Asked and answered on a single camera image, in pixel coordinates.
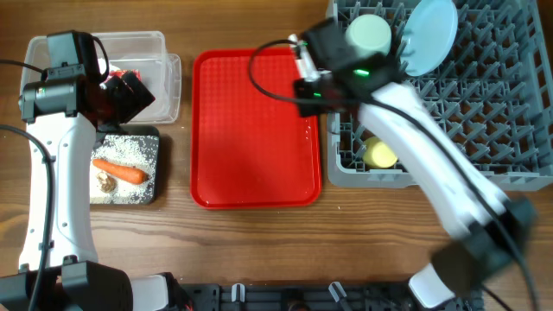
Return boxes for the brown food scrap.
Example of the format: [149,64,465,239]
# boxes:
[96,172,117,194]

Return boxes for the white rice grains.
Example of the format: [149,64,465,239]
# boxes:
[89,134,160,205]

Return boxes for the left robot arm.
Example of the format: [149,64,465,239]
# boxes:
[1,30,194,310]

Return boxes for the black waste tray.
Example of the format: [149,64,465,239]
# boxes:
[88,124,162,206]

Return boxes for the grey dishwasher rack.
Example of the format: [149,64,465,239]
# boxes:
[327,1,552,192]

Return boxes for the yellow cup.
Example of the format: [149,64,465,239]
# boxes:
[362,136,397,168]

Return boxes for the red serving tray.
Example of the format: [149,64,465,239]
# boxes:
[190,49,322,210]

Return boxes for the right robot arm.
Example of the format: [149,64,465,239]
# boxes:
[289,19,537,309]

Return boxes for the light blue plate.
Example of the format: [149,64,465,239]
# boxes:
[400,0,458,77]

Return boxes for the clear plastic bin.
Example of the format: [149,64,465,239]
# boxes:
[18,30,181,127]

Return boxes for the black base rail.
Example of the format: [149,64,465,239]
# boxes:
[172,282,485,311]

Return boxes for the red snack wrapper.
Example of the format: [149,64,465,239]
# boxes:
[104,69,142,86]

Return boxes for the green bowl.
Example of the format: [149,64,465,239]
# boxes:
[346,15,392,57]

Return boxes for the orange carrot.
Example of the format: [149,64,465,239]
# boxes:
[92,159,148,185]

